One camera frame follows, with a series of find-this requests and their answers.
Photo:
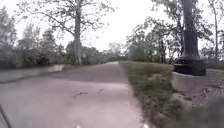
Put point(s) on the grass verge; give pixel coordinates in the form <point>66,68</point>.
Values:
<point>150,83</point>

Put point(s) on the large pale-trunked tree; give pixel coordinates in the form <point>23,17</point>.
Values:
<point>77,36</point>

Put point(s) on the grey asphalt path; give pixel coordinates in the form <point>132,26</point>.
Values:
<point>83,106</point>

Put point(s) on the robot's own part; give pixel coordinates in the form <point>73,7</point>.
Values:
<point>77,126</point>
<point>145,126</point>

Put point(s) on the dark round tree surround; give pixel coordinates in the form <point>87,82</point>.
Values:
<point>190,67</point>

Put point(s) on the row of trees and bushes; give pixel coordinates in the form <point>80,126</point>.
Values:
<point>33,55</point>

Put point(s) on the large dark-trunked tree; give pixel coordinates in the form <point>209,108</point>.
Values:
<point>190,33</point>

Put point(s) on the low concrete wall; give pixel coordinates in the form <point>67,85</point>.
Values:
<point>182,82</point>

